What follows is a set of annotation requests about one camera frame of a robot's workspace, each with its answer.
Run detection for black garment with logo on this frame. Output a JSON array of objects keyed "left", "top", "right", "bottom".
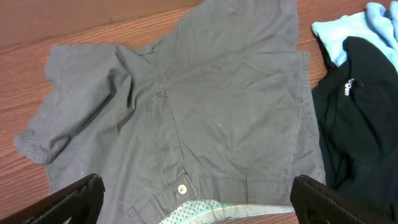
[{"left": 312, "top": 37, "right": 397, "bottom": 221}]

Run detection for grey shorts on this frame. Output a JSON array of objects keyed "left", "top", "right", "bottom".
[{"left": 14, "top": 0, "right": 325, "bottom": 223}]

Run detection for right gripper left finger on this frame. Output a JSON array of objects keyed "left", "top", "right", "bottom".
[{"left": 1, "top": 174, "right": 105, "bottom": 224}]

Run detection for light blue garment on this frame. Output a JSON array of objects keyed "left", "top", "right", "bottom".
[{"left": 312, "top": 1, "right": 397, "bottom": 67}]

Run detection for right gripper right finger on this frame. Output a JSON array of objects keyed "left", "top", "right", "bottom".
[{"left": 290, "top": 175, "right": 394, "bottom": 224}]

